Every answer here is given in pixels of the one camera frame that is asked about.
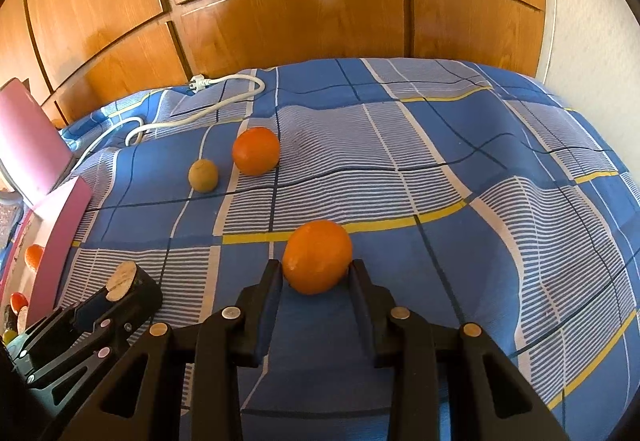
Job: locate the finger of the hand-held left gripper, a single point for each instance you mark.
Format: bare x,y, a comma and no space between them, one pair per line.
95,348
95,307

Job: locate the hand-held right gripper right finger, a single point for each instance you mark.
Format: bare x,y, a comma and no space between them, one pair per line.
357,306

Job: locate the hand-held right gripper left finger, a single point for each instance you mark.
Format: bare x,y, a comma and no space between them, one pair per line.
274,316

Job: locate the orange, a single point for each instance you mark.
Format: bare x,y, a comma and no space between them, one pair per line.
34,255
317,257

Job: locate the green round fruit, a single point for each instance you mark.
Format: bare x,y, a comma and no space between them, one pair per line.
9,336

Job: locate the red tomato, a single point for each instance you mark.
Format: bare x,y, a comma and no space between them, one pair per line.
17,302

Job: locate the pink shallow box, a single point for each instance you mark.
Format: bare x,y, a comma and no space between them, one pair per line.
60,231

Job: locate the small beige round fruit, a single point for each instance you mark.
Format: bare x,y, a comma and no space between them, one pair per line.
203,175

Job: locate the small tangerine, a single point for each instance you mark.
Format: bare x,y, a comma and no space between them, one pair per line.
255,150

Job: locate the silver embossed tissue box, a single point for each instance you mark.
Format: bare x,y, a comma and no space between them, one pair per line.
9,221

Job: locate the pink electric kettle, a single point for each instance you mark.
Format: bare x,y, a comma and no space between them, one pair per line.
30,146

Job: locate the wooden wardrobe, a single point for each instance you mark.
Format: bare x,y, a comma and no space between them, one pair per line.
300,21

